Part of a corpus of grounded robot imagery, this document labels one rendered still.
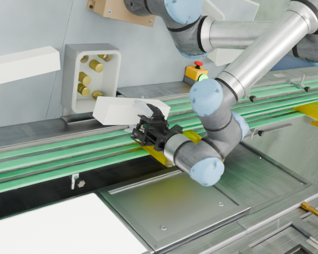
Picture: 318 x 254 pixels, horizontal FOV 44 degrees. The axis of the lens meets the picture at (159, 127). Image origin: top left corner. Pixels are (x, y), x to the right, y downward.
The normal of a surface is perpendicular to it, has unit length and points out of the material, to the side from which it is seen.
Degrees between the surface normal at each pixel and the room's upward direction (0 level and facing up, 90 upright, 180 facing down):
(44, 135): 90
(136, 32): 0
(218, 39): 73
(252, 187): 91
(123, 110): 0
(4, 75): 0
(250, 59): 67
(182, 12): 10
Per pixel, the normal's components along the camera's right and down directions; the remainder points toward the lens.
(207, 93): -0.39, -0.56
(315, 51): -0.43, 0.80
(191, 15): 0.60, 0.29
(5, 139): 0.18, -0.88
